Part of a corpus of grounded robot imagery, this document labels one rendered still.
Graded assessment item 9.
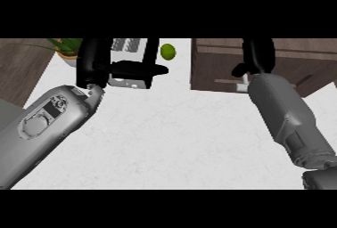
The white and black appliance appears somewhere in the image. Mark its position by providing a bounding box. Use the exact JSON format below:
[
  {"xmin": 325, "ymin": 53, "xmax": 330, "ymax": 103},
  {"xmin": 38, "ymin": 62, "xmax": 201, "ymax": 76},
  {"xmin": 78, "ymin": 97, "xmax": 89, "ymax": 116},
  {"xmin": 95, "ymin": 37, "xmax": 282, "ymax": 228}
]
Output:
[{"xmin": 106, "ymin": 37, "xmax": 161, "ymax": 90}]

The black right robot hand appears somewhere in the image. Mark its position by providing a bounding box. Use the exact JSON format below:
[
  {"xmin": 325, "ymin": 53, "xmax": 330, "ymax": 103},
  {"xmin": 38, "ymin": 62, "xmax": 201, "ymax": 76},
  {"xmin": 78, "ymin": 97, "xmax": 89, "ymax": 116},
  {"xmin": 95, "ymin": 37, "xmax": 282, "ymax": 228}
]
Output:
[{"xmin": 231, "ymin": 37, "xmax": 278, "ymax": 78}]

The brown wooden drawer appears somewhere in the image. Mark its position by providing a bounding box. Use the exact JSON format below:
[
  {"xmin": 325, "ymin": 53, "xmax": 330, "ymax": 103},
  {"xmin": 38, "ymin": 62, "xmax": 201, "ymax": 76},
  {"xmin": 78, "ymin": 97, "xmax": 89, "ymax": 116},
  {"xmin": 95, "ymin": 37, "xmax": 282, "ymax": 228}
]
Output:
[{"xmin": 189, "ymin": 55, "xmax": 307, "ymax": 95}]

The white drawer handle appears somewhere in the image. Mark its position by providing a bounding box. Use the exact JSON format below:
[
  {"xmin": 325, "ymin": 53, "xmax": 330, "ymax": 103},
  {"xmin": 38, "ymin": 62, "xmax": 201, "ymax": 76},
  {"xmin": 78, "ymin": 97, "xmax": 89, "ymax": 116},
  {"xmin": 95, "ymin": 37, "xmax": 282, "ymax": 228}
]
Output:
[{"xmin": 235, "ymin": 73, "xmax": 253, "ymax": 92}]

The brown wooden cabinet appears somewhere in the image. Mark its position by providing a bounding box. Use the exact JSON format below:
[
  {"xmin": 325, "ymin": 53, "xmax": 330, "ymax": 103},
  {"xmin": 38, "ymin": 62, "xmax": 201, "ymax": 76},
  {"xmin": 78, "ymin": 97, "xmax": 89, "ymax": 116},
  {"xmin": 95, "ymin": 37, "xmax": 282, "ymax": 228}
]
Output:
[{"xmin": 189, "ymin": 37, "xmax": 337, "ymax": 99}]

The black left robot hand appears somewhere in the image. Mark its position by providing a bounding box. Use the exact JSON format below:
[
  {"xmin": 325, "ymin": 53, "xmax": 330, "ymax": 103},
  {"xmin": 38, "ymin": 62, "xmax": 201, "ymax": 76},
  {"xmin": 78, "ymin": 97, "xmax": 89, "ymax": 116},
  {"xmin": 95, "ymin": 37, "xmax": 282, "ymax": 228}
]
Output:
[{"xmin": 77, "ymin": 37, "xmax": 170, "ymax": 90}]

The green can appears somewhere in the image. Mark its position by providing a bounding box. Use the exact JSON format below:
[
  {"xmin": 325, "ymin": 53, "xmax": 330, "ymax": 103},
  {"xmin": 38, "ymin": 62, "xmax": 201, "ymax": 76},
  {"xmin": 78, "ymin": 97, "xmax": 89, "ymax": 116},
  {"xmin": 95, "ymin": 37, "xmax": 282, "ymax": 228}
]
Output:
[{"xmin": 160, "ymin": 43, "xmax": 177, "ymax": 61}]

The potted green plant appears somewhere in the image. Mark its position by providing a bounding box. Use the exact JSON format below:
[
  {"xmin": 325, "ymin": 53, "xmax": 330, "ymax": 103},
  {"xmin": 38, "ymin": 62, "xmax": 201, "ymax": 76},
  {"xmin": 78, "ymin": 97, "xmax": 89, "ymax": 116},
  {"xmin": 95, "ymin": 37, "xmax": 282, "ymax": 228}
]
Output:
[{"xmin": 25, "ymin": 37, "xmax": 86, "ymax": 69}]

